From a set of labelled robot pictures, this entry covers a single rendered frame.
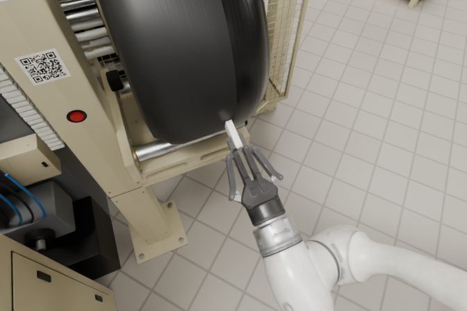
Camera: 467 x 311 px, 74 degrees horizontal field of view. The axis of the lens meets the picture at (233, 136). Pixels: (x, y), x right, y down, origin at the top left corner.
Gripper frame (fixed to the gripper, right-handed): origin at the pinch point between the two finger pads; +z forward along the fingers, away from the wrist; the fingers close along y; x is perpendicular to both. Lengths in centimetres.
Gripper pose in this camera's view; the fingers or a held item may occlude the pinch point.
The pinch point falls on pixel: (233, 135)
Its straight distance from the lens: 70.7
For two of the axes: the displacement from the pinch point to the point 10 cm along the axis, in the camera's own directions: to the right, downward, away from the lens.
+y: -9.2, 3.2, -2.2
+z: -3.8, -8.7, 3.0
